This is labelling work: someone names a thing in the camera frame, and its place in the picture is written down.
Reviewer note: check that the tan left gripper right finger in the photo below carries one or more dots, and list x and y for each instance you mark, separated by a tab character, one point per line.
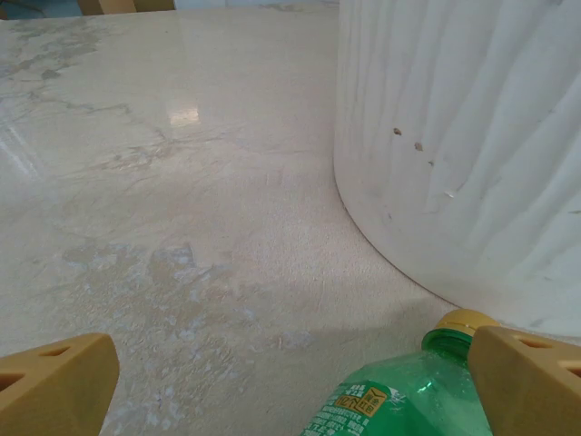
531	390

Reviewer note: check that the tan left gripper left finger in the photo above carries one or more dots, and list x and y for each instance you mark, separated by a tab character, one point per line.
54	390

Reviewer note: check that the green plastic bottle yellow cap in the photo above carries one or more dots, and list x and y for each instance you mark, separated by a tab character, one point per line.
399	399

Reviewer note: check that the white ribbed plastic bin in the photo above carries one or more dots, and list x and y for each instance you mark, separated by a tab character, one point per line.
454	136

